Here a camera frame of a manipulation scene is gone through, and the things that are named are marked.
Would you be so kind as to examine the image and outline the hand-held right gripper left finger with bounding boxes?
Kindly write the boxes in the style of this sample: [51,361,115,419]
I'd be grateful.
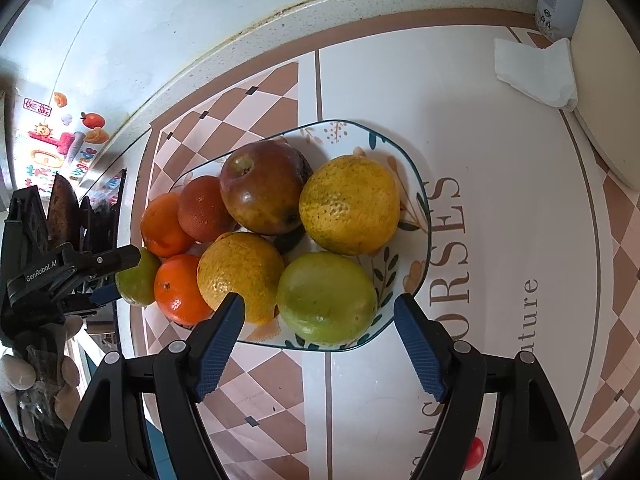
[56,291,247,480]

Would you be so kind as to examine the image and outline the dark red orange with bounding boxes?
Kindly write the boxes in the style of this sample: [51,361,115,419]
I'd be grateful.
[177,175,238,244]

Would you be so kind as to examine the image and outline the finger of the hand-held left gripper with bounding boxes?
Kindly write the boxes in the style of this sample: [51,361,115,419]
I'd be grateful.
[62,282,120,312]
[65,244,143,283]

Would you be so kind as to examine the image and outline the person's left hand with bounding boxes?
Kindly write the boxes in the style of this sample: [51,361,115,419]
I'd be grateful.
[0,315,85,431]

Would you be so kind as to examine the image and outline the black wok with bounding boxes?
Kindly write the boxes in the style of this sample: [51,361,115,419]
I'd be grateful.
[46,172,85,251]

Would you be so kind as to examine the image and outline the cream utensil holder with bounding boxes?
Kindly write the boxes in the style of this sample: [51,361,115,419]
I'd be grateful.
[570,0,640,192]

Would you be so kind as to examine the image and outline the green apple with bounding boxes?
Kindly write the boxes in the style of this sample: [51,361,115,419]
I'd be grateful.
[276,252,378,345]
[115,247,162,307]

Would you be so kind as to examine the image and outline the checkered brown table mat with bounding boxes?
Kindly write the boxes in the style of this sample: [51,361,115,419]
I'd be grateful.
[112,7,640,480]

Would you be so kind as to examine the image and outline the yellow-green citrus fruit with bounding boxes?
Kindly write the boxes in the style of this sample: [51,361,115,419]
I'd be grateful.
[299,155,402,257]

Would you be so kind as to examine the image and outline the yellow citrus fruit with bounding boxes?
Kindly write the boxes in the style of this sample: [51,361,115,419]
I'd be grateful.
[197,231,286,325]

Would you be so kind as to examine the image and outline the floral oval ceramic plate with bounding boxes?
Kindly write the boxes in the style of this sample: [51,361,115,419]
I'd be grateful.
[165,120,433,353]

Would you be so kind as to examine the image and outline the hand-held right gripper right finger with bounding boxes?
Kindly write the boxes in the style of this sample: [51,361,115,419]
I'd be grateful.
[393,292,583,480]

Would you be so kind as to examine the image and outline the colourful wall stickers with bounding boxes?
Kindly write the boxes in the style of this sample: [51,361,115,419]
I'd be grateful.
[15,91,110,193]

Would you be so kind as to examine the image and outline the red cherry tomato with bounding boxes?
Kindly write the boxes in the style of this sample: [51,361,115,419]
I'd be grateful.
[464,436,486,471]

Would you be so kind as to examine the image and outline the brown-red apple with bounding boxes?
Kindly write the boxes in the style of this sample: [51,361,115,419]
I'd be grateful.
[219,140,315,236]

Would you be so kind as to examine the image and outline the white paper tissue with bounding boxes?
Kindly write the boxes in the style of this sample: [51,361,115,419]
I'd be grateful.
[493,37,579,111]

